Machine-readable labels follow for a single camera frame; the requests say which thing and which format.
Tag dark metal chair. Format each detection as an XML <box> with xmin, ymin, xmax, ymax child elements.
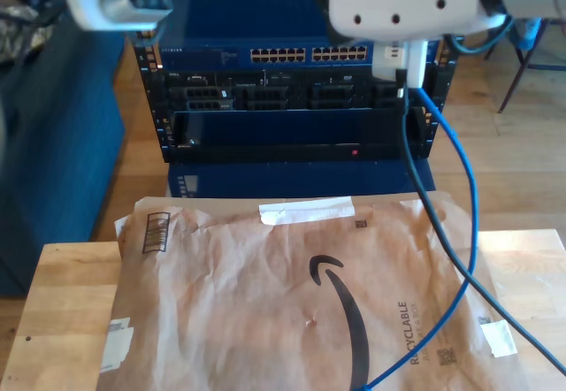
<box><xmin>484</xmin><ymin>17</ymin><xmax>566</xmax><ymax>114</ymax></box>

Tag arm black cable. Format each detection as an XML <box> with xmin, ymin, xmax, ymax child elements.
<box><xmin>396</xmin><ymin>70</ymin><xmax>566</xmax><ymax>377</ymax></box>

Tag camouflage cushion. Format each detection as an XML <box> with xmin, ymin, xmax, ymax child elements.
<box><xmin>0</xmin><ymin>4</ymin><xmax>52</xmax><ymax>63</ymax></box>

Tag blue grey jacket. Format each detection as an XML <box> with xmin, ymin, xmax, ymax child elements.
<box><xmin>524</xmin><ymin>17</ymin><xmax>543</xmax><ymax>52</ymax></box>

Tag blue cabinet with white label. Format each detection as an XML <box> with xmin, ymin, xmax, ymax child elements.
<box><xmin>166</xmin><ymin>160</ymin><xmax>437</xmax><ymax>200</ymax></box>

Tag blue network switch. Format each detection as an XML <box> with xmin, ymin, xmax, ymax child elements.
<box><xmin>157</xmin><ymin>0</ymin><xmax>442</xmax><ymax>70</ymax></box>

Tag black perforated rack post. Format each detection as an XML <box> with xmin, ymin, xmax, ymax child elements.
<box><xmin>126</xmin><ymin>27</ymin><xmax>168</xmax><ymax>162</ymax></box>
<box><xmin>422</xmin><ymin>36</ymin><xmax>461</xmax><ymax>158</ymax></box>

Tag blue sofa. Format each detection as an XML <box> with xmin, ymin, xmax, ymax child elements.
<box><xmin>0</xmin><ymin>0</ymin><xmax>127</xmax><ymax>297</ymax></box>

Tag white shipping label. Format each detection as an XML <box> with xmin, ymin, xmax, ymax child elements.
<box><xmin>99</xmin><ymin>317</ymin><xmax>134</xmax><ymax>373</ymax></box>

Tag short dark gripper cable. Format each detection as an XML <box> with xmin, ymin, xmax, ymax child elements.
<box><xmin>443</xmin><ymin>14</ymin><xmax>517</xmax><ymax>55</ymax></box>

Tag black rack server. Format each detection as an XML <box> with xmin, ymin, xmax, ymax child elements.
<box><xmin>161</xmin><ymin>68</ymin><xmax>437</xmax><ymax>111</ymax></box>

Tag brown paper mailer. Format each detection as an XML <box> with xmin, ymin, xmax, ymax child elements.
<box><xmin>96</xmin><ymin>194</ymin><xmax>532</xmax><ymax>391</ymax></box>

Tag black unit with red light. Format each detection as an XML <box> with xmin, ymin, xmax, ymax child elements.
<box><xmin>162</xmin><ymin>108</ymin><xmax>433</xmax><ymax>165</ymax></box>

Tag long white tape strip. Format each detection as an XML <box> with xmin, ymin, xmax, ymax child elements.
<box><xmin>258</xmin><ymin>195</ymin><xmax>357</xmax><ymax>226</ymax></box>

